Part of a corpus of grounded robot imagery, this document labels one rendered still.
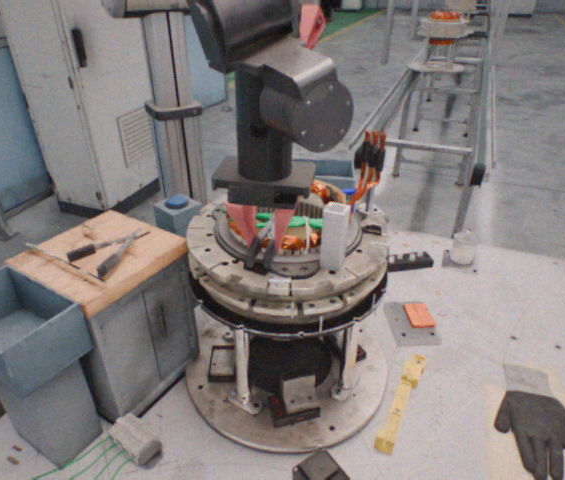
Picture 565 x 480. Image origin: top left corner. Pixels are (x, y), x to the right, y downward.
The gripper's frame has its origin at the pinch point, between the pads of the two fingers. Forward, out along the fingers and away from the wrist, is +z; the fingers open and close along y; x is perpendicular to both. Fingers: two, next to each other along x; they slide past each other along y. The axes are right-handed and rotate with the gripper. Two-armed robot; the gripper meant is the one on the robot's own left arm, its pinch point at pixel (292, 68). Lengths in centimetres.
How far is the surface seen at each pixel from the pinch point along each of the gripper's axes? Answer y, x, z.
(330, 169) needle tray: 1.5, 44.7, 13.3
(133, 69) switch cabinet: -148, 205, -31
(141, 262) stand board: -20.1, -1.1, 29.3
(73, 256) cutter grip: -28.3, -5.8, 28.7
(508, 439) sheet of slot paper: 40, 14, 53
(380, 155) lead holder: 12.8, 5.8, 9.8
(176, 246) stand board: -17.0, 4.0, 27.3
